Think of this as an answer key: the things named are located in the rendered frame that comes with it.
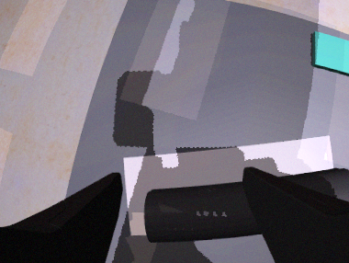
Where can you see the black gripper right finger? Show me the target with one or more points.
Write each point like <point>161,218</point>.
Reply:
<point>299,225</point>

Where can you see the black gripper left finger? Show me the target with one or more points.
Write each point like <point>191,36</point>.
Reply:
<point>78,229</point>

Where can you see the teal flat bar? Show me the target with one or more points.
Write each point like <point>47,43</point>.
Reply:
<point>330,53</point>

